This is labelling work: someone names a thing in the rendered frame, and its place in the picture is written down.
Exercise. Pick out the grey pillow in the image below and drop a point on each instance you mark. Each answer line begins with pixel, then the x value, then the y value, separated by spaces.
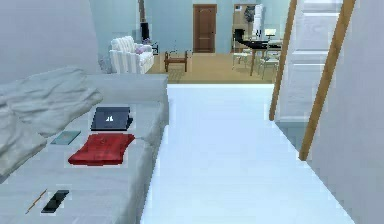
pixel 50 96
pixel 13 146

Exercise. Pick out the brown wooden coffee table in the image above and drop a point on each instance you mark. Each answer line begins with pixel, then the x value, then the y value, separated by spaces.
pixel 176 60

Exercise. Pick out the black phone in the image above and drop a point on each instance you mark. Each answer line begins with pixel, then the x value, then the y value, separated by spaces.
pixel 55 201

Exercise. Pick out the brown wooden door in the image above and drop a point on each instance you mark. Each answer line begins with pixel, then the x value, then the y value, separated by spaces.
pixel 204 28

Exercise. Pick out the white chair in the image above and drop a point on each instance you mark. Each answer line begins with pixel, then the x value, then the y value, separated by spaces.
pixel 240 56
pixel 268 63

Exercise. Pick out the black television set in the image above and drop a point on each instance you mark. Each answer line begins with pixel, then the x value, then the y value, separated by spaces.
pixel 144 30

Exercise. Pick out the black dining table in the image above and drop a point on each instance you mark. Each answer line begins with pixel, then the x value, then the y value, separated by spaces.
pixel 256 45

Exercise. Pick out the grey bed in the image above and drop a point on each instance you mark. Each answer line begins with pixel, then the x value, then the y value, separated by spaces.
pixel 100 186

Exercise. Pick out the red cloth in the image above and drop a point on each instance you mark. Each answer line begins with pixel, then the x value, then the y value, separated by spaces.
pixel 101 149

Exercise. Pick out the white striped sofa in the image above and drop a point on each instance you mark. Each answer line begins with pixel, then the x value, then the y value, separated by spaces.
pixel 130 56

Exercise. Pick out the brown pencil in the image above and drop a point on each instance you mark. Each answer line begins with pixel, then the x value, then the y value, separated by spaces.
pixel 36 201

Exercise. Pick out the white panelled door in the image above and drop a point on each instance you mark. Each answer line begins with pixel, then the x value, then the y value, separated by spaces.
pixel 305 63

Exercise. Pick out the dark grey laptop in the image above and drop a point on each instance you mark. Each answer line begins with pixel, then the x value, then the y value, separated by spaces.
pixel 111 118

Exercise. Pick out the wooden shelf unit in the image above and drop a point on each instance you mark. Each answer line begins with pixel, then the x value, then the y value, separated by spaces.
pixel 240 20

